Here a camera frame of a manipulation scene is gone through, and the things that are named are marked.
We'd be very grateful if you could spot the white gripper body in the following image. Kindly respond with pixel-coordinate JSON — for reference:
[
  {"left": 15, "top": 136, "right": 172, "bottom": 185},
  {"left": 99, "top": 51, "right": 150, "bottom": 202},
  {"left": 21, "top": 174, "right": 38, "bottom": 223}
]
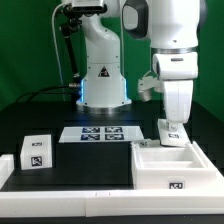
[{"left": 163, "top": 80, "right": 193, "bottom": 124}]

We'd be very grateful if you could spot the white cabinet door panel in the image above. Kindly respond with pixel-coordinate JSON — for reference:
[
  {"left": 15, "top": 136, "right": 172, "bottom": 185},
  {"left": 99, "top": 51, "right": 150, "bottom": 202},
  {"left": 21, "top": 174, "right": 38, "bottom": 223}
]
[
  {"left": 157, "top": 119, "right": 190, "bottom": 147},
  {"left": 135, "top": 139, "right": 160, "bottom": 147}
]

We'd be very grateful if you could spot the white cabinet body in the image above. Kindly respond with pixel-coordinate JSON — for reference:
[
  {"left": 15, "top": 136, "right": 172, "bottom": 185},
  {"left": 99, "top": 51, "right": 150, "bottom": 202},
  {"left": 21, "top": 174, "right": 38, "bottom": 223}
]
[{"left": 131, "top": 142, "right": 217, "bottom": 190}]

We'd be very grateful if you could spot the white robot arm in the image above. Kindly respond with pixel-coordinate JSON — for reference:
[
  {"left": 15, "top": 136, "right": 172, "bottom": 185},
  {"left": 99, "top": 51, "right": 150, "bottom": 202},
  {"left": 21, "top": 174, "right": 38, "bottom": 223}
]
[{"left": 61, "top": 0, "right": 204, "bottom": 128}]

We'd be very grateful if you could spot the white cabinet top block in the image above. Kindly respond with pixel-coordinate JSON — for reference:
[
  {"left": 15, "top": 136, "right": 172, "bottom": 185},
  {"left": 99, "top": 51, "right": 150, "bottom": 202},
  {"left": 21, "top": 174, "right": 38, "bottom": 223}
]
[{"left": 20, "top": 134, "right": 52, "bottom": 170}]

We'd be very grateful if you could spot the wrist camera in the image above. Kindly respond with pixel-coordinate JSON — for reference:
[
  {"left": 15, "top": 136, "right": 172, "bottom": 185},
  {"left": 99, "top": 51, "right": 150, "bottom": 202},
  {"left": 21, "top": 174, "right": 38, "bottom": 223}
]
[{"left": 137, "top": 70, "right": 163, "bottom": 102}]

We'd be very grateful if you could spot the white marker base plate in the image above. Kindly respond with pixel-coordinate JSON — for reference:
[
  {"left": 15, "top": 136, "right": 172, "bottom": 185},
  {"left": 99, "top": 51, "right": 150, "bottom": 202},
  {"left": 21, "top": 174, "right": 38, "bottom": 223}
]
[{"left": 59, "top": 126, "right": 144, "bottom": 143}]

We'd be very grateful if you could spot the black cable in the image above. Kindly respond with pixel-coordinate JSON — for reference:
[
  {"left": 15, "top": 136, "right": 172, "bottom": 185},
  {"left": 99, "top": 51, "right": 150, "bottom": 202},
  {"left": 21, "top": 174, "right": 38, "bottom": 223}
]
[{"left": 15, "top": 83, "right": 82, "bottom": 103}]

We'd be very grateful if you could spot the white cable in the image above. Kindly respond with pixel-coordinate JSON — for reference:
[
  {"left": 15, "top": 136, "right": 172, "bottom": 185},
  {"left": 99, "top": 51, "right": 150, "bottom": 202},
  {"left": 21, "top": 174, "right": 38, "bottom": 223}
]
[{"left": 50, "top": 2, "right": 73, "bottom": 102}]

